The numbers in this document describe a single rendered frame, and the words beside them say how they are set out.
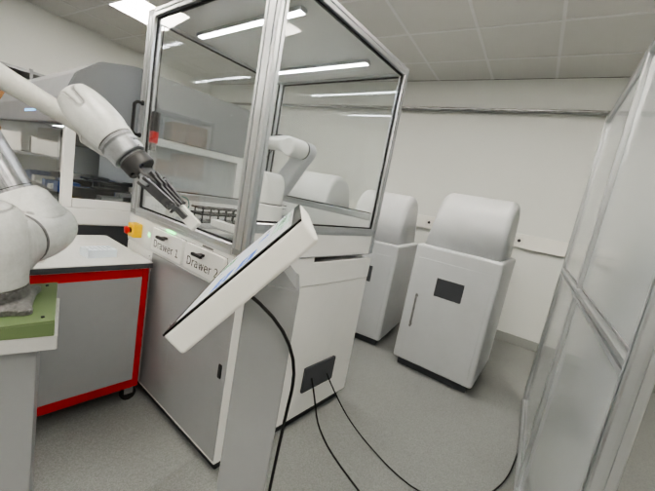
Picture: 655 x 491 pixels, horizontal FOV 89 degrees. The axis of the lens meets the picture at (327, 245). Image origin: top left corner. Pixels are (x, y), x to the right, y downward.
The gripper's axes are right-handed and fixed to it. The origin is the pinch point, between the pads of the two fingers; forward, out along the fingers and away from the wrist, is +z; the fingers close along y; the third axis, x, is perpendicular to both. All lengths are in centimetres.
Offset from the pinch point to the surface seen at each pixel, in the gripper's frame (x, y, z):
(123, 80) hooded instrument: 17, 125, -101
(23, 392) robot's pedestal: 62, -9, 7
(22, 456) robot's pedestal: 77, -10, 20
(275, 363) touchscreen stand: 1.6, -19.8, 40.8
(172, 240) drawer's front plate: 35, 62, -7
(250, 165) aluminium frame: -18.3, 34.7, -4.4
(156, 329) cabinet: 76, 68, 20
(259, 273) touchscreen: -15.9, -37.1, 20.1
